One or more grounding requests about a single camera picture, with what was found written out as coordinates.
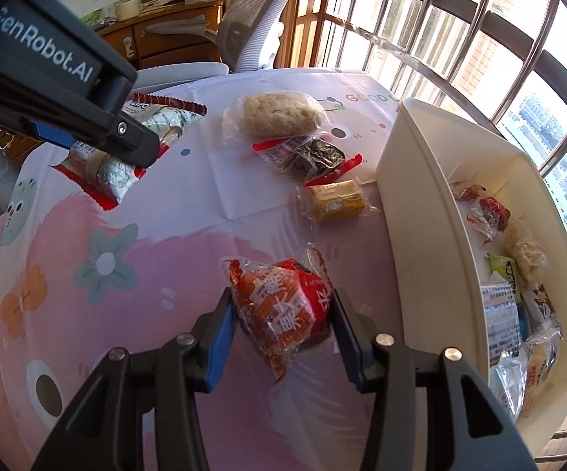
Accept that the pink cartoon printed tablecloth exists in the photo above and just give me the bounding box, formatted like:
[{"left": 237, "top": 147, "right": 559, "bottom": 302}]
[{"left": 0, "top": 66, "right": 490, "bottom": 471}]

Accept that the small red snack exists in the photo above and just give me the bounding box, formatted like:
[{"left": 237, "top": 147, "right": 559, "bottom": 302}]
[{"left": 450, "top": 181, "right": 487, "bottom": 202}]

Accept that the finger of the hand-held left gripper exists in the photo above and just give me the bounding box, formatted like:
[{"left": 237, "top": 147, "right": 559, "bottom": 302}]
[
  {"left": 75, "top": 113, "right": 161, "bottom": 168},
  {"left": 21, "top": 117, "right": 77, "bottom": 150}
]

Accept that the white plastic bin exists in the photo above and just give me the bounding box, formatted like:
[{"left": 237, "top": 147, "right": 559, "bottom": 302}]
[{"left": 376, "top": 98, "right": 567, "bottom": 445}]

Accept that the puffed snack clear packet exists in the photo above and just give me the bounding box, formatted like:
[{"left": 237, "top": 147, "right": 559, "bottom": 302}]
[{"left": 503, "top": 228, "right": 549, "bottom": 290}]

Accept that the silver snack packet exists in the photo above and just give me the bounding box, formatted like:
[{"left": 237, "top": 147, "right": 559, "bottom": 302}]
[{"left": 489, "top": 353, "right": 529, "bottom": 423}]

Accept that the dark red snack packet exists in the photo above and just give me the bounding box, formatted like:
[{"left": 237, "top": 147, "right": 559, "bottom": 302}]
[{"left": 467, "top": 196, "right": 512, "bottom": 246}]

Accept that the pale noodle cake packet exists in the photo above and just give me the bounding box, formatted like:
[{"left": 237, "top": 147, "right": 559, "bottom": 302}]
[{"left": 222, "top": 91, "right": 330, "bottom": 145}]

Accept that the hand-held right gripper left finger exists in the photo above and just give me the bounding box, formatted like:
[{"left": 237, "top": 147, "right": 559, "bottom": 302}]
[{"left": 31, "top": 287, "right": 239, "bottom": 471}]

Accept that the wooden desk with drawers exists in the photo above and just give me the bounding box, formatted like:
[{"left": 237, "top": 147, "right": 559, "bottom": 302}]
[{"left": 94, "top": 0, "right": 225, "bottom": 72}]

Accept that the orange white oat packet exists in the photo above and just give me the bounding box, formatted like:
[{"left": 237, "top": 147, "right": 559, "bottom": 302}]
[{"left": 521, "top": 334, "right": 563, "bottom": 388}]

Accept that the green snack packet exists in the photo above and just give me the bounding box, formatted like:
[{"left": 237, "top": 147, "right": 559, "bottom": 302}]
[{"left": 485, "top": 252, "right": 518, "bottom": 288}]

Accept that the red packet with dark cake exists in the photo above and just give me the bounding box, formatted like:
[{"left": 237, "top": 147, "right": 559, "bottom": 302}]
[{"left": 251, "top": 137, "right": 363, "bottom": 187}]

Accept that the grey mesh office chair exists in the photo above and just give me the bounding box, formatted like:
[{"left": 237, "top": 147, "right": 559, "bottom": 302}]
[{"left": 131, "top": 0, "right": 314, "bottom": 94}]

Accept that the red orange snack packet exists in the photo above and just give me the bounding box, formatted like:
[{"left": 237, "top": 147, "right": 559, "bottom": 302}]
[{"left": 222, "top": 244, "right": 339, "bottom": 386}]

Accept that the small yellow snack packet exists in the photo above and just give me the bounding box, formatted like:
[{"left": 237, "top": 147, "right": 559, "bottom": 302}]
[{"left": 297, "top": 179, "right": 379, "bottom": 224}]

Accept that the red edged white packet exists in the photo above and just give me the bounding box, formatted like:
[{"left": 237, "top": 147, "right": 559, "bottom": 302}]
[{"left": 50, "top": 92, "right": 208, "bottom": 212}]

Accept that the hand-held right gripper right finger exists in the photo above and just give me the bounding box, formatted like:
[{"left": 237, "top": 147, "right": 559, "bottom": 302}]
[{"left": 331, "top": 287, "right": 539, "bottom": 471}]

